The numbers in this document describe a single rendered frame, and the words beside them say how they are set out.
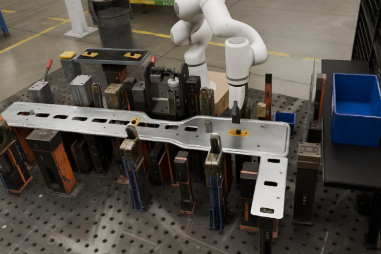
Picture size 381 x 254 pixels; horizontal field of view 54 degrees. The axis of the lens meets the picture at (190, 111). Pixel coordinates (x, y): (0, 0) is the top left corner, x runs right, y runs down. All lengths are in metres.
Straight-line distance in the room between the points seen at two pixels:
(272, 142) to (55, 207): 1.01
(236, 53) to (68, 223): 1.02
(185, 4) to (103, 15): 2.97
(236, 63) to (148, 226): 0.76
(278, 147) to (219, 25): 0.51
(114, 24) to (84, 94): 2.82
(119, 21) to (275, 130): 3.34
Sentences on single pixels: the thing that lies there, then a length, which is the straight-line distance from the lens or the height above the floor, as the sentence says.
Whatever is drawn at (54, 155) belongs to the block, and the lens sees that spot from 1.72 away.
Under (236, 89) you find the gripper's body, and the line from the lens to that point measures 1.38.
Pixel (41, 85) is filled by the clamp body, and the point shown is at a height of 1.06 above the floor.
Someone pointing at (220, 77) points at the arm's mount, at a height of 0.81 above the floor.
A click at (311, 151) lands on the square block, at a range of 1.39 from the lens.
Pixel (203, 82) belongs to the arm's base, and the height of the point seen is 0.87.
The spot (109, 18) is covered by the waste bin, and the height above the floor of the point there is 0.51.
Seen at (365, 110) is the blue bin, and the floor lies 1.03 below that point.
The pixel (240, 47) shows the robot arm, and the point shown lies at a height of 1.40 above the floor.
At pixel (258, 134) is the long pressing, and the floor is 1.00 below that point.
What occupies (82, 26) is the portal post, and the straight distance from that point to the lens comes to 5.76.
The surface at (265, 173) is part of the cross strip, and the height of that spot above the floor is 1.00.
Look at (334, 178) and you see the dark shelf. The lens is 1.34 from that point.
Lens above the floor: 1.94
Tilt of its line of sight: 34 degrees down
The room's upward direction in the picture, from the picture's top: 6 degrees counter-clockwise
